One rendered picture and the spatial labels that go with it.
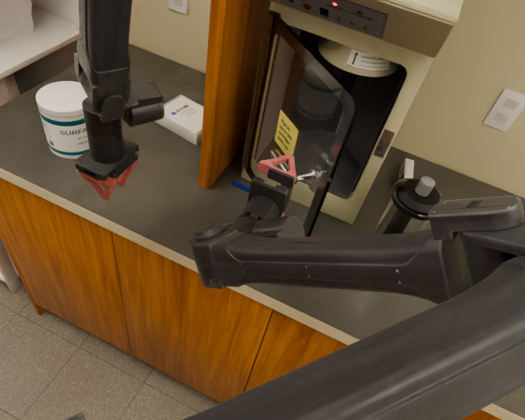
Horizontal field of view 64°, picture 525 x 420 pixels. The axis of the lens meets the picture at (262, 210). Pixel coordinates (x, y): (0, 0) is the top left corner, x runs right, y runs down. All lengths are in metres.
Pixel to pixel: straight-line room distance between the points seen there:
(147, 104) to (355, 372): 0.59
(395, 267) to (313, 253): 0.09
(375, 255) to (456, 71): 0.96
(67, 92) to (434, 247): 0.95
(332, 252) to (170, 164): 0.77
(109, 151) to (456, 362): 0.64
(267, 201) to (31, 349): 1.44
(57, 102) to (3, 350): 1.16
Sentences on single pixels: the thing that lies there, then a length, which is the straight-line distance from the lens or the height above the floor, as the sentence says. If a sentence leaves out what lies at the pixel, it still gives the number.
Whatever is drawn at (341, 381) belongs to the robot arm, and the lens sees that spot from 0.25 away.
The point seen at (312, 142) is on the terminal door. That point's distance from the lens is 0.78.
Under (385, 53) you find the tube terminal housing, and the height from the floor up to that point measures 1.38.
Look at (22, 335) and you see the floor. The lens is 2.01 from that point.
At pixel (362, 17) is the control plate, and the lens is 0.77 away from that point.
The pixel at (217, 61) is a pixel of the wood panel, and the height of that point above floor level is 1.30.
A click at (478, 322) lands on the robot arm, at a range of 0.28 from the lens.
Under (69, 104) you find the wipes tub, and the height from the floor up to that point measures 1.09.
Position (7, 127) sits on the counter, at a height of 0.94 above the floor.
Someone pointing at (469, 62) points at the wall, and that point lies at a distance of 1.31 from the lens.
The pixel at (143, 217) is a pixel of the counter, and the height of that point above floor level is 0.94.
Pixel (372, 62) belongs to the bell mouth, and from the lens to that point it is 0.90.
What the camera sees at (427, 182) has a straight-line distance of 0.88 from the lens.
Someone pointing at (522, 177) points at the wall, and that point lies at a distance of 1.49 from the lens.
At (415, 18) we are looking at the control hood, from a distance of 0.72.
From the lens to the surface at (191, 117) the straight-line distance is 1.26.
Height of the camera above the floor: 1.72
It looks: 47 degrees down
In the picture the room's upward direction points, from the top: 13 degrees clockwise
